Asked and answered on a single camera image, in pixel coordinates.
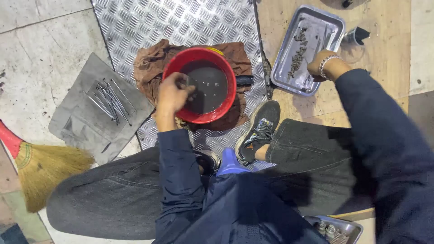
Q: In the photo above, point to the steel tray with springs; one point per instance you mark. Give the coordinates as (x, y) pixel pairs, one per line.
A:
(335, 230)

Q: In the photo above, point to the silver cup with black liner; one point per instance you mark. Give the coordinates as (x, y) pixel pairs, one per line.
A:
(355, 36)

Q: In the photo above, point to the diamond pattern metal plate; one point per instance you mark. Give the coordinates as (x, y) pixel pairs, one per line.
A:
(176, 23)

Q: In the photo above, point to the brown cloth rag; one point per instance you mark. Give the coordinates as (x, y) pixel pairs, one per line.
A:
(149, 71)

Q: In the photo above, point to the person's left leg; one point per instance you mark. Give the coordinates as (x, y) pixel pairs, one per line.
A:
(108, 200)

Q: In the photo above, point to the person's right leg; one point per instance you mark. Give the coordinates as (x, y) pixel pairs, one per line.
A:
(315, 162)

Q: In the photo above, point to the plywood board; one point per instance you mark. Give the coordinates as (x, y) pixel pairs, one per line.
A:
(379, 40)

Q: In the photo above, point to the blue plastic stool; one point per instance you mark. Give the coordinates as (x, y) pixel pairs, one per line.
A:
(230, 164)

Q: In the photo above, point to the bundle of long metal rods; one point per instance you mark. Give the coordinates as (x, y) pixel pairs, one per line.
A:
(110, 101)

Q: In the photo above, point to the grey plastic bag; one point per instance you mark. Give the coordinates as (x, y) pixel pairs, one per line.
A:
(88, 125)

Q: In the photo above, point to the thin metal rods in tray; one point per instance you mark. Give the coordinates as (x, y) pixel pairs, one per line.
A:
(321, 42)

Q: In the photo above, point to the red plastic bowl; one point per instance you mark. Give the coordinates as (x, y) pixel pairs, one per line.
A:
(210, 84)

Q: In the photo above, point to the person's right hand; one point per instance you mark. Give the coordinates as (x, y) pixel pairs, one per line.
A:
(318, 62)

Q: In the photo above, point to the person's left fingers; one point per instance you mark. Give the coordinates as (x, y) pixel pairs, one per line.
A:
(188, 90)

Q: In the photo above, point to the black sneaker with white laces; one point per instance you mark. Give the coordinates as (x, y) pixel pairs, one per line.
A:
(259, 130)
(207, 162)

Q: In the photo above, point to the person's leg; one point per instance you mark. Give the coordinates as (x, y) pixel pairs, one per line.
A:
(315, 162)
(108, 200)

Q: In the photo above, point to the row of dark bolts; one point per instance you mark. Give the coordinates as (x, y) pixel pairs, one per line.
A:
(298, 54)

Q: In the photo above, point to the dark round object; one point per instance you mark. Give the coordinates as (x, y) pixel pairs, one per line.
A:
(342, 3)

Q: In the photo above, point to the person's left hand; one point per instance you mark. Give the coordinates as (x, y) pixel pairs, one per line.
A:
(171, 96)

